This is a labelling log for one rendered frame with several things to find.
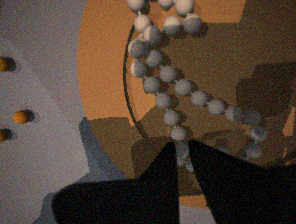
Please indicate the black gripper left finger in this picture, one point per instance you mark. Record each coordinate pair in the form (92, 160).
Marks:
(152, 198)

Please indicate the round orange bead board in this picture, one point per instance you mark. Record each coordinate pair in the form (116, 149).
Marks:
(244, 54)

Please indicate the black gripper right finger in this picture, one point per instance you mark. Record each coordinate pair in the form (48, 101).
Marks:
(239, 192)

